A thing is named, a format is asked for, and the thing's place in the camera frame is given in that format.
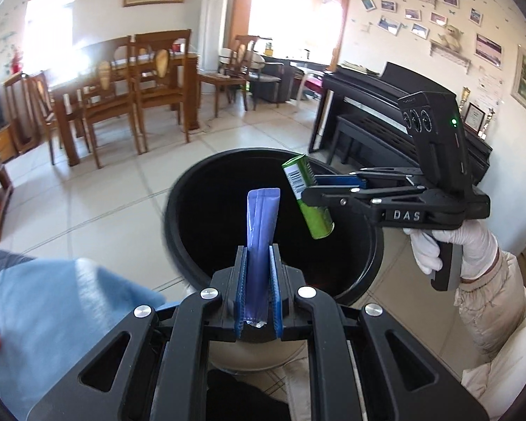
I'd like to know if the framed certificate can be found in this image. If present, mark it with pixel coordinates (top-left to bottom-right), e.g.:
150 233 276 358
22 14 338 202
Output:
465 103 487 134

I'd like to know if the person's right hand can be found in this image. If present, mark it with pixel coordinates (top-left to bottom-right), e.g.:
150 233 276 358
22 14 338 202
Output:
410 220 500 279

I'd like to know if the plush monkey toy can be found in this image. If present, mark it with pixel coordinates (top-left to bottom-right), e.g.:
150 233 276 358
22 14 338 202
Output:
438 24 463 51

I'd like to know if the dark cloth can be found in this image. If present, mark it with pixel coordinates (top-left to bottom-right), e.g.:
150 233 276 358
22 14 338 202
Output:
207 368 290 421

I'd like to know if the gold trophy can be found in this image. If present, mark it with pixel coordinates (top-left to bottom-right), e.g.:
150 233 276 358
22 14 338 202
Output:
458 87 472 119

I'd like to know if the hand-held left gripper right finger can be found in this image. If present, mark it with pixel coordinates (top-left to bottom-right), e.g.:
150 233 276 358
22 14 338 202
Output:
268 243 492 421

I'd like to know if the dark sofa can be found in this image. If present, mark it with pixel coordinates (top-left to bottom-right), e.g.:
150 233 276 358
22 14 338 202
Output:
250 55 308 103

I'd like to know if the purple sachet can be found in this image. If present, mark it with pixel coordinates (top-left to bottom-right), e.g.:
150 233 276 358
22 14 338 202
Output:
244 188 281 329

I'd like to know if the black upright piano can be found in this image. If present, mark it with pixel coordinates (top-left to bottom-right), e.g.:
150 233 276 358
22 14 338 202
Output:
309 62 494 194

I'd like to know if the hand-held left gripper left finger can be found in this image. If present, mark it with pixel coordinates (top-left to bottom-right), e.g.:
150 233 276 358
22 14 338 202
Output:
26 246 248 421

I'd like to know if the black trash bin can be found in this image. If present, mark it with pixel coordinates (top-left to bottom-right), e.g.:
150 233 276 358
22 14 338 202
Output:
164 148 384 371

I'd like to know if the white standing air conditioner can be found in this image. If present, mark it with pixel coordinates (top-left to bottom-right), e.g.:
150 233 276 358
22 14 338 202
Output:
200 0 229 73

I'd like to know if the white wall shelf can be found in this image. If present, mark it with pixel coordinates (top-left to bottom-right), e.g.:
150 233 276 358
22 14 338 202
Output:
430 39 472 73

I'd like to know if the tall wooden plant stand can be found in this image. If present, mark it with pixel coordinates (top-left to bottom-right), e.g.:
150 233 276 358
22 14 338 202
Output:
2 71 31 154

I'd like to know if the group of wall photos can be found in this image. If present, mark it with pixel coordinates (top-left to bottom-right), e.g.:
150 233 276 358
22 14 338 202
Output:
362 0 503 71

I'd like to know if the person's right forearm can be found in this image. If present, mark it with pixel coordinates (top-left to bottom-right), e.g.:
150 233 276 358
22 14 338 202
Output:
453 250 526 360

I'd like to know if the wooden dining chair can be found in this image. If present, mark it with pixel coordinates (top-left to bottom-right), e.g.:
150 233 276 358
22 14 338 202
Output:
76 37 147 169
127 30 194 143
197 35 260 117
26 70 71 165

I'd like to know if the window with roller blind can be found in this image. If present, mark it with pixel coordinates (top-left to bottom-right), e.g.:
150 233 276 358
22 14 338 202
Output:
24 0 77 82

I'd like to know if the blue star-print tablecloth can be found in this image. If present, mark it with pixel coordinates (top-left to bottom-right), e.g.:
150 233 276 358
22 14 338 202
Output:
0 249 167 421

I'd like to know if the green cylindrical can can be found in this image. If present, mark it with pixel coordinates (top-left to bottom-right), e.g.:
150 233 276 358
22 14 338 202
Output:
282 154 336 240

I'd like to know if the wooden door frame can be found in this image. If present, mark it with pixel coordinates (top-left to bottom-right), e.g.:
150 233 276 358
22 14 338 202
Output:
237 0 353 73

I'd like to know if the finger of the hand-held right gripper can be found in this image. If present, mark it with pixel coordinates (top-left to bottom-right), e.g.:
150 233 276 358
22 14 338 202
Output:
301 183 426 211
313 167 422 189

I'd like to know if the wooden dining table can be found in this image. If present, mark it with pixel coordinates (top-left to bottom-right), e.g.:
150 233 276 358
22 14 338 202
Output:
48 50 201 167

